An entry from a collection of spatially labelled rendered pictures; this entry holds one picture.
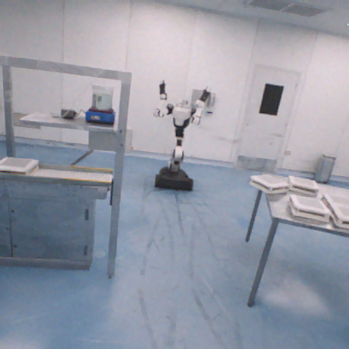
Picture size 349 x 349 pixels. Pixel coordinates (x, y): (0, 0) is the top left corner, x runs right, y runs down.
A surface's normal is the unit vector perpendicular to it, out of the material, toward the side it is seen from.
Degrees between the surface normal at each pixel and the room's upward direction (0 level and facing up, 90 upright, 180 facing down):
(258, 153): 90
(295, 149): 90
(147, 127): 90
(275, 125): 90
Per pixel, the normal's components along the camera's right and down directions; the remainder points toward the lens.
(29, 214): 0.14, 0.35
